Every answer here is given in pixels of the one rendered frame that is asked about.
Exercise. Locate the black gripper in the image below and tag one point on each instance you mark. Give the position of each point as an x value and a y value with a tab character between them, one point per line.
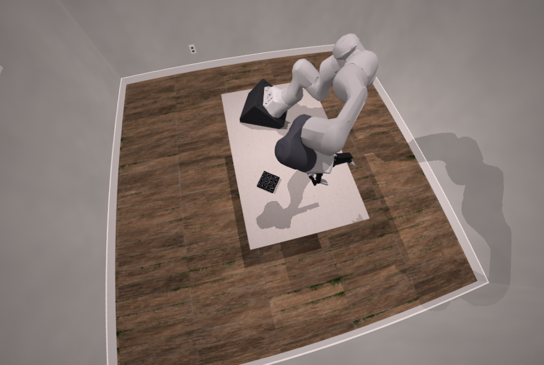
339	158

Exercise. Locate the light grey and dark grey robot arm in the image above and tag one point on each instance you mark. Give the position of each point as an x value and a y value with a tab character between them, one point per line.
311	142

